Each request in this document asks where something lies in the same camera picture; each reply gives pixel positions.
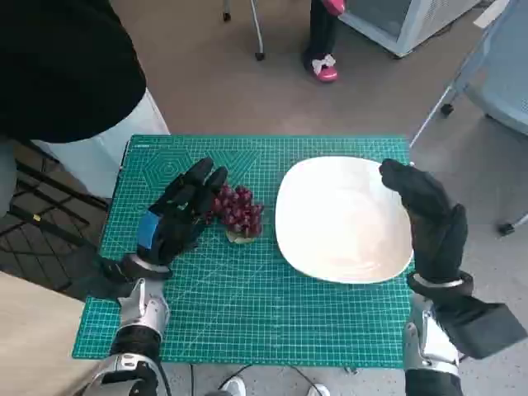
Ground red toy grape bunch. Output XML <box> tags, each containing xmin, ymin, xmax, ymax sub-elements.
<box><xmin>210</xmin><ymin>184</ymin><xmax>265</xmax><ymax>244</ymax></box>

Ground green cutting mat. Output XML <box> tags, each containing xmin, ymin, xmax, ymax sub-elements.
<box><xmin>72</xmin><ymin>134</ymin><xmax>416</xmax><ymax>370</ymax></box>

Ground grey chair legs with casters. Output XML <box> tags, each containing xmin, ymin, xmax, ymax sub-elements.
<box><xmin>221</xmin><ymin>0</ymin><xmax>267</xmax><ymax>62</ymax></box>

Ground black metal rack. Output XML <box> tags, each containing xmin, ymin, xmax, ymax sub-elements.
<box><xmin>0</xmin><ymin>164</ymin><xmax>112</xmax><ymax>290</ymax></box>

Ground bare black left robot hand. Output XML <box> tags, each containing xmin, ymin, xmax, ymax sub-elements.
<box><xmin>135</xmin><ymin>158</ymin><xmax>229</xmax><ymax>269</ymax></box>

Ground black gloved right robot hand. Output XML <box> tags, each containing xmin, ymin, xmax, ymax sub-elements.
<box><xmin>378</xmin><ymin>158</ymin><xmax>469</xmax><ymax>285</ymax></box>

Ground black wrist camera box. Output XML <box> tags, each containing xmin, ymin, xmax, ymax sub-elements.
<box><xmin>68</xmin><ymin>243</ymin><xmax>133</xmax><ymax>302</ymax></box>
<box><xmin>436</xmin><ymin>296</ymin><xmax>519</xmax><ymax>360</ymax></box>

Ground blue-grey mesh chair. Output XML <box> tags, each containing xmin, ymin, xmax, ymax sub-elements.
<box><xmin>410</xmin><ymin>0</ymin><xmax>528</xmax><ymax>236</ymax></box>

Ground white square plate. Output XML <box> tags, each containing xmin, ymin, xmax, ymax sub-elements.
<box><xmin>274</xmin><ymin>155</ymin><xmax>415</xmax><ymax>285</ymax></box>

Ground looping black cable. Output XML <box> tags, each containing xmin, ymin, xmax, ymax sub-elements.
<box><xmin>216</xmin><ymin>364</ymin><xmax>318</xmax><ymax>391</ymax></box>

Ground beige wooden board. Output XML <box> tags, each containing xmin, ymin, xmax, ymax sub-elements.
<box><xmin>0</xmin><ymin>270</ymin><xmax>120</xmax><ymax>396</ymax></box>

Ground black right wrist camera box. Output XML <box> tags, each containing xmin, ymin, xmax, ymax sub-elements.
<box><xmin>436</xmin><ymin>296</ymin><xmax>519</xmax><ymax>360</ymax></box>

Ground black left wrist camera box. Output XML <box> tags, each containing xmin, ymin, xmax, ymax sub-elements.
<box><xmin>68</xmin><ymin>243</ymin><xmax>133</xmax><ymax>302</ymax></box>

